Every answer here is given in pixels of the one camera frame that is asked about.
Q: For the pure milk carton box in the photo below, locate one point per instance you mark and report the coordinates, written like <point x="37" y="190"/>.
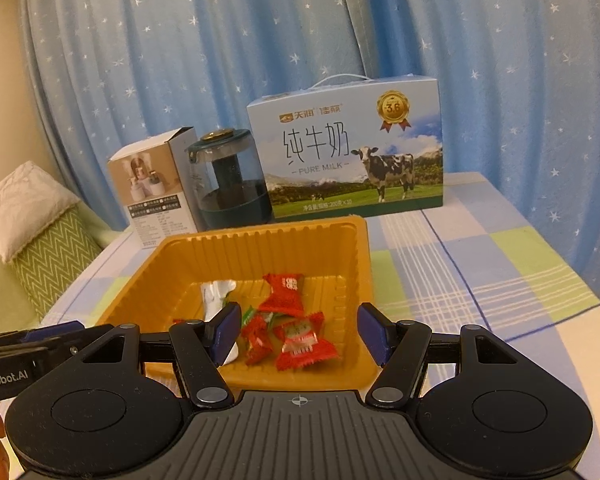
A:
<point x="366" y="147"/>

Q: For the green sofa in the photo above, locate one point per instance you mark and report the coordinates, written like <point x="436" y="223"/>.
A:
<point x="16" y="312"/>

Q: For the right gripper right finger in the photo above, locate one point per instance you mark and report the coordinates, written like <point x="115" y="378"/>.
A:
<point x="399" y="349"/>

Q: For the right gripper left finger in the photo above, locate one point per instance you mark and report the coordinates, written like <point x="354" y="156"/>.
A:
<point x="200" y="348"/>

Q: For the green chevron cushion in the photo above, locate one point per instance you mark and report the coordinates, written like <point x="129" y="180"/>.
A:
<point x="53" y="260"/>

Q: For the dark green glass jar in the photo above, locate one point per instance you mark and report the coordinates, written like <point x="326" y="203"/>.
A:
<point x="227" y="180"/>

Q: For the small white product box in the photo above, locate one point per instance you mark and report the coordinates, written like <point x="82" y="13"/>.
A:
<point x="149" y="177"/>

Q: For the red green candy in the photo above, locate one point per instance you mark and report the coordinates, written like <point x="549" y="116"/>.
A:
<point x="256" y="332"/>

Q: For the red candy packet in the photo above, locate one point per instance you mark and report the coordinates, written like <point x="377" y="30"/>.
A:
<point x="285" y="294"/>
<point x="302" y="344"/>

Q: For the checkered tablecloth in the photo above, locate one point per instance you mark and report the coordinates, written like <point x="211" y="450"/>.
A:
<point x="474" y="260"/>

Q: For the red candy packet top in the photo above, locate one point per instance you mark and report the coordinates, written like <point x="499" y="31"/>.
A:
<point x="285" y="294"/>

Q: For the red candy packet front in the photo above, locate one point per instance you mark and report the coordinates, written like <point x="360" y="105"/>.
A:
<point x="302" y="344"/>

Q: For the silver foil snack packet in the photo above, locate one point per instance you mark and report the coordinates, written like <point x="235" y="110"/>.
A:
<point x="217" y="297"/>

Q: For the cream white pillow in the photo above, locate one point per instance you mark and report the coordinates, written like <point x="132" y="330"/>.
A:
<point x="30" y="201"/>

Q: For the blue star curtain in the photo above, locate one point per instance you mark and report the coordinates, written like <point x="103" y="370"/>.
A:
<point x="519" y="84"/>

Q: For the orange plastic tray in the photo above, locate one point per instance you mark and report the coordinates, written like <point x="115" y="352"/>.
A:
<point x="333" y="257"/>

